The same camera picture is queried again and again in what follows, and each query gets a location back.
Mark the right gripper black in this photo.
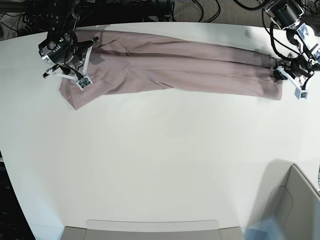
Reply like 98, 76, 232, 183
38, 32, 94, 74

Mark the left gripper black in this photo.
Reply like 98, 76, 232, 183
272, 58, 314, 80

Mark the pink T-shirt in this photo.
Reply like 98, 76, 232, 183
59, 30, 282, 109

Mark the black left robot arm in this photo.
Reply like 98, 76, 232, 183
261, 0, 320, 89

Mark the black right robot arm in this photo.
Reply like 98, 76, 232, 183
38, 0, 97, 75

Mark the grey box at right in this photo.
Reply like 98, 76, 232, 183
260, 164, 320, 240

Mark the grey box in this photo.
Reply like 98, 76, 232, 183
61, 219, 244, 240
260, 164, 320, 240

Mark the blue cloth in box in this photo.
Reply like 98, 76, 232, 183
242, 217, 284, 240

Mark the grey box at bottom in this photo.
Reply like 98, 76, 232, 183
61, 219, 244, 240

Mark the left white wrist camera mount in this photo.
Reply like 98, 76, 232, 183
275, 66, 314, 100

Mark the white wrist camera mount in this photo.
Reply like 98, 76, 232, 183
42, 36, 99, 90
275, 66, 314, 100

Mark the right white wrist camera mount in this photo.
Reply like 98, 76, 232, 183
42, 36, 99, 90

